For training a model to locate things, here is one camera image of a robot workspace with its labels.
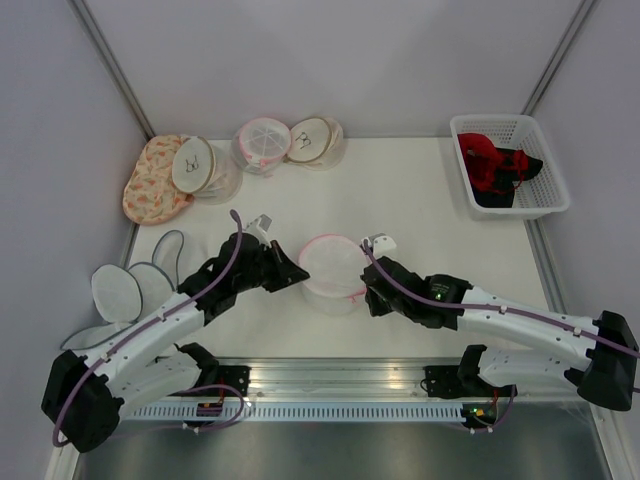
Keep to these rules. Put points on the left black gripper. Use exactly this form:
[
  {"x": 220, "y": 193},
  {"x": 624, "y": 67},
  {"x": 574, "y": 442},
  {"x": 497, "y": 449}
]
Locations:
[{"x": 286, "y": 272}]

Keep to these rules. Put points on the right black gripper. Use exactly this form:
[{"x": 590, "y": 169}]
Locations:
[{"x": 376, "y": 308}]

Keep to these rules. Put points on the white pink trim bag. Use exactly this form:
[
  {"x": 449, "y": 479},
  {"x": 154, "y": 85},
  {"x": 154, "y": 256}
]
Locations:
[{"x": 335, "y": 264}]

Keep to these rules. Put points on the white mesh bag blue zipper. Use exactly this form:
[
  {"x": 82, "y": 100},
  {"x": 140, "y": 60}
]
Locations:
[{"x": 124, "y": 296}]

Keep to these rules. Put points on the red bra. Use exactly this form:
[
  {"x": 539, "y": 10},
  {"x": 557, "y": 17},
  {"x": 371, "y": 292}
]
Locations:
[{"x": 490, "y": 169}]

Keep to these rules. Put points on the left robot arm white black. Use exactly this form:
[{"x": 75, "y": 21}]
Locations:
[{"x": 90, "y": 391}]

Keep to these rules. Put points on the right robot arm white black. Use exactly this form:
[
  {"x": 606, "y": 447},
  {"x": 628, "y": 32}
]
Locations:
[{"x": 596, "y": 356}]

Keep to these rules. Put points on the white bag bra logo left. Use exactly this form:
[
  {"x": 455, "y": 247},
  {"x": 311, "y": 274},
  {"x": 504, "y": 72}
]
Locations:
[{"x": 205, "y": 171}]

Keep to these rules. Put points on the white bag pink zipper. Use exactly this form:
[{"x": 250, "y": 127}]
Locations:
[{"x": 260, "y": 145}]

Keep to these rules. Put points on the beige bag bra logo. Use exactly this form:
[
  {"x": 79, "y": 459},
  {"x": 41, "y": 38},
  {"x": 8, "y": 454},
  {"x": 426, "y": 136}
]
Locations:
[{"x": 318, "y": 144}]

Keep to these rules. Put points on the floral orange laundry bag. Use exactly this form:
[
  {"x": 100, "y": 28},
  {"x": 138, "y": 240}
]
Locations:
[{"x": 150, "y": 196}]

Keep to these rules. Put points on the black bra in basket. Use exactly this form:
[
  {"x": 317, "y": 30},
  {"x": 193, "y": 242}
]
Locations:
[{"x": 492, "y": 200}]

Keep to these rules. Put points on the white plastic basket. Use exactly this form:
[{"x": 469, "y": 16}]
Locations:
[{"x": 543, "y": 195}]

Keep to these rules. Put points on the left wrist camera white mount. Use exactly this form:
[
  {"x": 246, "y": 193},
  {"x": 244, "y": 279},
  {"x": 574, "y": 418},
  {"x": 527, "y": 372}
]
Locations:
[{"x": 259, "y": 228}]

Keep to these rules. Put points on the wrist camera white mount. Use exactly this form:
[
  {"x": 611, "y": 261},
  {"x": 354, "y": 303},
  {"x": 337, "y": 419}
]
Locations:
[
  {"x": 259, "y": 228},
  {"x": 380, "y": 245}
]

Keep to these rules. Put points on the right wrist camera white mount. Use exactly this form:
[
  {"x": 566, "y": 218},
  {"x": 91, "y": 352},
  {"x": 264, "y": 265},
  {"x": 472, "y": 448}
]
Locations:
[{"x": 380, "y": 245}]

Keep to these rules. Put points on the aluminium mounting rail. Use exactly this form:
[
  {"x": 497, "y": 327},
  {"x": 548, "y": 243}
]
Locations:
[{"x": 337, "y": 379}]

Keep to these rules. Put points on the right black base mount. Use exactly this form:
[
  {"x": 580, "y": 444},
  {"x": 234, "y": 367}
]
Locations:
[{"x": 441, "y": 381}]

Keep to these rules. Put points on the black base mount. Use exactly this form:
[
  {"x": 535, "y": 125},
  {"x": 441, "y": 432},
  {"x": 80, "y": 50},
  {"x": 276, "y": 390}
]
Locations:
[
  {"x": 236, "y": 376},
  {"x": 441, "y": 381}
]

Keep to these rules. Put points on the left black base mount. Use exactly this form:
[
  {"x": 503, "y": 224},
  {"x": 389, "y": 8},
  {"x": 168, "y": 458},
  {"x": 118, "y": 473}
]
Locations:
[{"x": 236, "y": 376}]

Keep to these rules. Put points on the white slotted cable duct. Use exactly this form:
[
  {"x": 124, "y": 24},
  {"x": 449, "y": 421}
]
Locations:
[{"x": 263, "y": 411}]

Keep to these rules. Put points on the right corner aluminium post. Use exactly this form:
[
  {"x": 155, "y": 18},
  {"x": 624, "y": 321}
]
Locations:
[{"x": 568, "y": 39}]

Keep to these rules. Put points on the corner aluminium post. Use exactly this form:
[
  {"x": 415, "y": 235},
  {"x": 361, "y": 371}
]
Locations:
[
  {"x": 100, "y": 44},
  {"x": 568, "y": 39}
]

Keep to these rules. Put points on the left corner aluminium post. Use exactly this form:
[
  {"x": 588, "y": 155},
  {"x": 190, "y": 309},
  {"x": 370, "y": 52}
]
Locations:
[{"x": 100, "y": 44}]

